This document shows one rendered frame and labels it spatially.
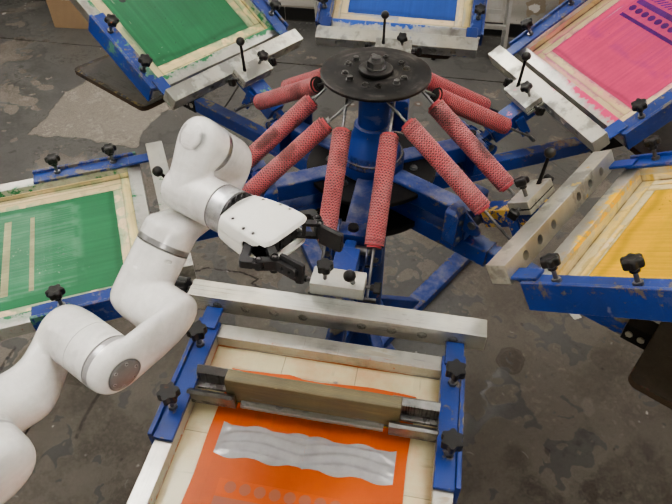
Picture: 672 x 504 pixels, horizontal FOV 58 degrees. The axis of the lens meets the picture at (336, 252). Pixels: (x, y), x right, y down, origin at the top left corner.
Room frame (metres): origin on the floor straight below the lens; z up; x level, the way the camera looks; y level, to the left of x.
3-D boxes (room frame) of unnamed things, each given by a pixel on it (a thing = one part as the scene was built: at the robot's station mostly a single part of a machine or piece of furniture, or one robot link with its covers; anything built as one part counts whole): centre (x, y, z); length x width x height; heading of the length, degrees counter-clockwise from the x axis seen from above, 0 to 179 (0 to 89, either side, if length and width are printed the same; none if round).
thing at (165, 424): (0.74, 0.32, 0.98); 0.30 x 0.05 x 0.07; 169
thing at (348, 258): (1.00, -0.02, 1.02); 0.17 x 0.06 x 0.05; 169
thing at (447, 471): (0.63, -0.23, 0.98); 0.30 x 0.05 x 0.07; 169
